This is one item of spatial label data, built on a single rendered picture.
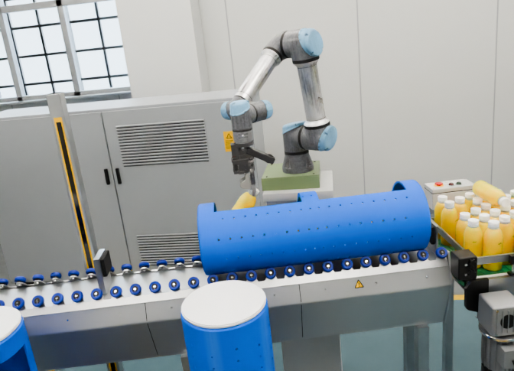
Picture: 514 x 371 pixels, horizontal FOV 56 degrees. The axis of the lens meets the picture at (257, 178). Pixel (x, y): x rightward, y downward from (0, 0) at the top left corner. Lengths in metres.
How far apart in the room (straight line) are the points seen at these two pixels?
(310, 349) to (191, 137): 1.68
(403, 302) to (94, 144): 2.51
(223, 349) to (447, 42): 3.66
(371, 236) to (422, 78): 2.92
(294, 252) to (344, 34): 2.98
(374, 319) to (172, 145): 2.01
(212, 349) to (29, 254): 2.97
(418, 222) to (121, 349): 1.27
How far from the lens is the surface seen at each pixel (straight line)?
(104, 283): 2.06
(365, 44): 4.56
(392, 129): 4.69
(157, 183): 3.66
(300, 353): 2.63
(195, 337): 1.59
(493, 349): 2.06
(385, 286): 2.01
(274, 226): 1.83
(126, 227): 3.88
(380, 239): 1.91
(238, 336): 1.55
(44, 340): 2.15
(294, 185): 2.25
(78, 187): 2.31
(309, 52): 2.06
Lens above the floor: 1.86
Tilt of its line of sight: 17 degrees down
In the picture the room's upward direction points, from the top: 6 degrees counter-clockwise
